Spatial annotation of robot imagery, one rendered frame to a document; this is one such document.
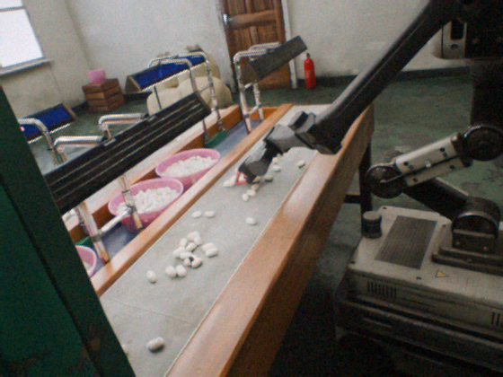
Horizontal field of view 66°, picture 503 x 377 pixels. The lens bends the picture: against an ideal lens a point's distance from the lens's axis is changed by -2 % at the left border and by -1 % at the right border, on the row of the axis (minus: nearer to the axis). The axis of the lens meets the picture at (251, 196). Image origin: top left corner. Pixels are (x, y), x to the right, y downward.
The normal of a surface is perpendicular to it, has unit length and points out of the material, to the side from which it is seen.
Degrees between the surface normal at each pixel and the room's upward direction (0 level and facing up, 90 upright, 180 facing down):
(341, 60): 90
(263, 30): 90
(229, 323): 0
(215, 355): 0
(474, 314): 89
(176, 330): 0
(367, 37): 90
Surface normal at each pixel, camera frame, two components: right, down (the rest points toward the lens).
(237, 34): -0.38, 0.49
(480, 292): -0.17, -0.87
